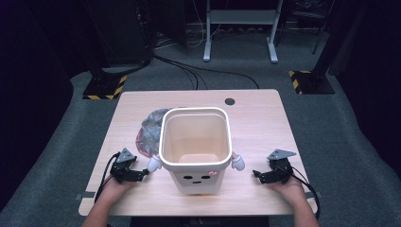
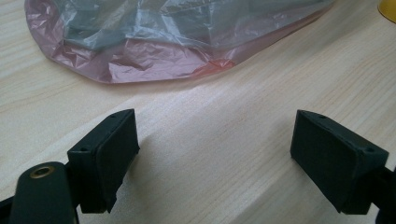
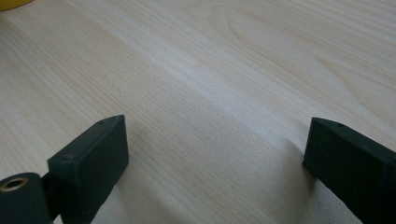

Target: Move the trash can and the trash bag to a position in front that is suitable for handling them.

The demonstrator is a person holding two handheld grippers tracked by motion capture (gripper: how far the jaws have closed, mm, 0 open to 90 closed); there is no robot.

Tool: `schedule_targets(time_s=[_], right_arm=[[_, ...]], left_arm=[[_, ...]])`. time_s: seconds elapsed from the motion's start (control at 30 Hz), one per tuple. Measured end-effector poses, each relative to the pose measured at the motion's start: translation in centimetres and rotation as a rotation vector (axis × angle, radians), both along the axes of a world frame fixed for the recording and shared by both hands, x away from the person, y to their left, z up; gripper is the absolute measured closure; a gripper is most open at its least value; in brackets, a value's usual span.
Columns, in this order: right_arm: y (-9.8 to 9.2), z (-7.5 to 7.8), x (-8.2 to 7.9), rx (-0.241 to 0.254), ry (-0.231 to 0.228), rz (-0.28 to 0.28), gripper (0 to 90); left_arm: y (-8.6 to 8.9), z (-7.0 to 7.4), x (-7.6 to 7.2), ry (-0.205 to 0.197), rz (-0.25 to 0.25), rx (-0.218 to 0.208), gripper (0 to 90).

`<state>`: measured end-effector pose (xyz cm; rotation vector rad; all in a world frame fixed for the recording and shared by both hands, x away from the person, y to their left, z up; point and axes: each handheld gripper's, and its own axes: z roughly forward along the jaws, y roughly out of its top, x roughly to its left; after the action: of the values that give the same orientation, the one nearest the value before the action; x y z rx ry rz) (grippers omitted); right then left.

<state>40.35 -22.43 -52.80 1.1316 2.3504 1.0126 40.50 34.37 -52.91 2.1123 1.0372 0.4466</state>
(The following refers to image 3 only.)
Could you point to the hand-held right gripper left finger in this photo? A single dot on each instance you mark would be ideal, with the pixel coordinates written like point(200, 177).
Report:
point(93, 161)

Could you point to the white face trash bin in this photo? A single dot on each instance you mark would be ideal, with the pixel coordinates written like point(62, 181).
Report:
point(9, 3)

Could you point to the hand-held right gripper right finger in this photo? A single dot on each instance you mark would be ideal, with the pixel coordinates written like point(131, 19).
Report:
point(355, 161)

